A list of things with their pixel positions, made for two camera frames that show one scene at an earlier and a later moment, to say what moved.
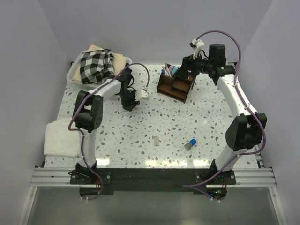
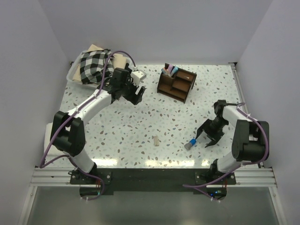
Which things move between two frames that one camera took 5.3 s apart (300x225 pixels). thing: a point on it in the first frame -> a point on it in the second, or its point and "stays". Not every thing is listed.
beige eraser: (156, 140) stays
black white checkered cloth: (96, 66) stays
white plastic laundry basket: (72, 65) stays
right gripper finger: (183, 72) -> (206, 123)
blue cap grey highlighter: (174, 70) stays
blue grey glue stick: (188, 146) stays
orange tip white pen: (166, 65) stays
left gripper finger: (129, 106) -> (139, 96)
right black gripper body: (198, 65) -> (215, 128)
